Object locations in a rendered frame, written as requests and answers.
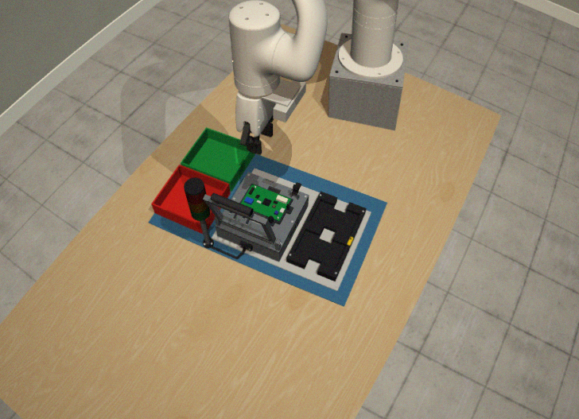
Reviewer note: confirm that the green circuit board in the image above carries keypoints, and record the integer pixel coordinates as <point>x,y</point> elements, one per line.
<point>266,202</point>

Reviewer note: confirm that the green open tray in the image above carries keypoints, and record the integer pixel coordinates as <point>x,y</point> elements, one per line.
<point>218,154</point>

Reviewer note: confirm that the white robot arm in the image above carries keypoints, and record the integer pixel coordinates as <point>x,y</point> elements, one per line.
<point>260,47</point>

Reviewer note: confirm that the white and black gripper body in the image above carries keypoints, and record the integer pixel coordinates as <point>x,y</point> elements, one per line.
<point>254,110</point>

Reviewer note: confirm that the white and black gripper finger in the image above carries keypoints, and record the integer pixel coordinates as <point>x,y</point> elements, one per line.
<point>253,144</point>
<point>268,130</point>

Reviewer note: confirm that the red bin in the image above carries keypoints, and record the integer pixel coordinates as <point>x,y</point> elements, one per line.
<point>171,201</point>

